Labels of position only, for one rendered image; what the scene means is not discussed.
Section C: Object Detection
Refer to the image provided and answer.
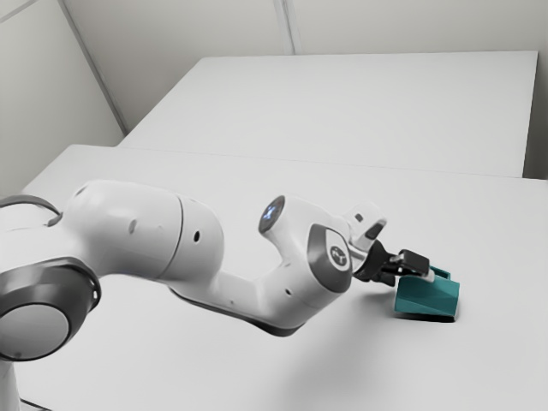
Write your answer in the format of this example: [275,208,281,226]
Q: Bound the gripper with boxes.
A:
[354,241,437,287]

